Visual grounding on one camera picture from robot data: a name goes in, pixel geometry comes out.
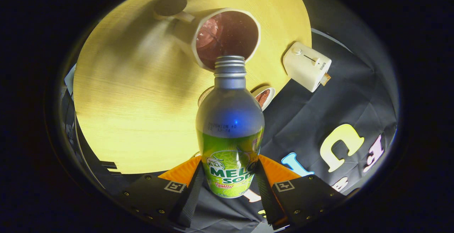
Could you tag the white toaster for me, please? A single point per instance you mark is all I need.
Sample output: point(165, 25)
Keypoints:
point(305, 66)

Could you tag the silver green juice bottle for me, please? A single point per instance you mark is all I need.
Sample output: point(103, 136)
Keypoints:
point(230, 119)

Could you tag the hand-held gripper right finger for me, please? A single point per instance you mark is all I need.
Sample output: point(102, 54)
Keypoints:
point(264, 195)

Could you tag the round wooden table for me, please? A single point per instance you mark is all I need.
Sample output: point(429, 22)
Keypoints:
point(124, 119)

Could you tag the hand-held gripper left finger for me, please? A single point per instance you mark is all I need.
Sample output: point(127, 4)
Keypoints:
point(193, 194)

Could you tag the white plate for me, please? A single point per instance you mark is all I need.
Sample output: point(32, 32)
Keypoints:
point(271, 94)

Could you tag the toast slice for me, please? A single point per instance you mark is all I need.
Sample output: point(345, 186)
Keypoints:
point(325, 79)

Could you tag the red sausage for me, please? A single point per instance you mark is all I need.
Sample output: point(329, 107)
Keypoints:
point(263, 98)

